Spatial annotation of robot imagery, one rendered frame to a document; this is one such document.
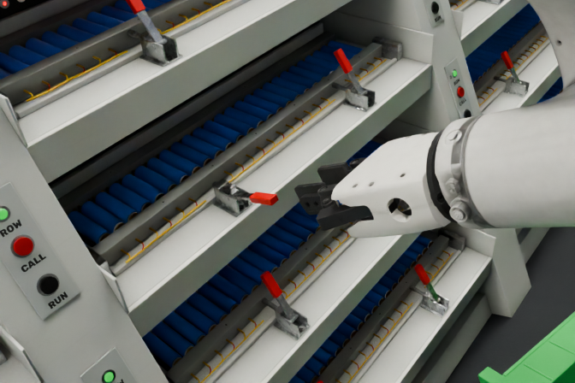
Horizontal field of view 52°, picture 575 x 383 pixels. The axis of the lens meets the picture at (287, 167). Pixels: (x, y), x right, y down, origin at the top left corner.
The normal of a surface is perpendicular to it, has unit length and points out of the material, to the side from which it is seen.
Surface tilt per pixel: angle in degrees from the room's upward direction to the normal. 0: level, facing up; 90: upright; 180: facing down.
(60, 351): 90
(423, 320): 22
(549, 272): 0
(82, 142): 113
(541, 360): 0
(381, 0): 90
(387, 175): 11
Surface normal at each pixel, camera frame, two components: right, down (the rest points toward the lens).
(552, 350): -0.37, -0.86
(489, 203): -0.58, 0.60
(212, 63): 0.76, 0.34
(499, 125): -0.61, -0.69
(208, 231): -0.09, -0.79
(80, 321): 0.67, 0.01
